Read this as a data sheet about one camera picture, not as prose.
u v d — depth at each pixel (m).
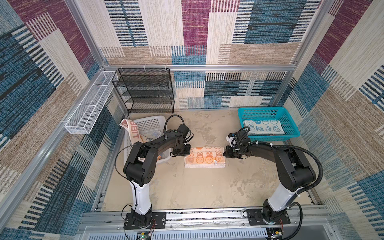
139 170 0.50
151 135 1.05
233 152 0.84
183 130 0.79
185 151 0.85
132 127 0.98
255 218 0.73
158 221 0.73
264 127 1.08
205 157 0.94
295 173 0.48
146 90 1.11
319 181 0.45
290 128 0.99
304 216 0.76
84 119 0.91
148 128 1.05
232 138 0.89
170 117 0.87
